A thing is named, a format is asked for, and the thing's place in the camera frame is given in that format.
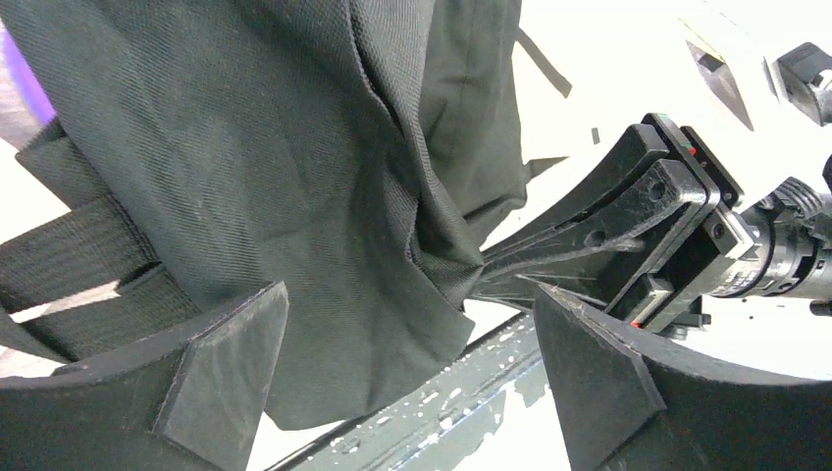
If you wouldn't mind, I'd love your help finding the black student backpack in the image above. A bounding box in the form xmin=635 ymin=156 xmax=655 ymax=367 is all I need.
xmin=0 ymin=0 xmax=573 ymax=432

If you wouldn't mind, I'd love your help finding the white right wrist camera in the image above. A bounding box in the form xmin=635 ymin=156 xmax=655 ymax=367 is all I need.
xmin=775 ymin=42 xmax=831 ymax=127

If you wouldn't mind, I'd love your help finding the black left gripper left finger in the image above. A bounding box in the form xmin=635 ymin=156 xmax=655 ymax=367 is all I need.
xmin=1 ymin=284 xmax=288 ymax=470

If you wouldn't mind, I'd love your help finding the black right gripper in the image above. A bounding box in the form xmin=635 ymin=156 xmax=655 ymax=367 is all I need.
xmin=472 ymin=113 xmax=754 ymax=334

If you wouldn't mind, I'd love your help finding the purple plastic stapler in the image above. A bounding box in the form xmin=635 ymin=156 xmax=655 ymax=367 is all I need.
xmin=1 ymin=27 xmax=56 ymax=149

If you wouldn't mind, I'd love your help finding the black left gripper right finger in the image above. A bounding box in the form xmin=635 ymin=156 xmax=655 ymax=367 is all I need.
xmin=533 ymin=287 xmax=831 ymax=470

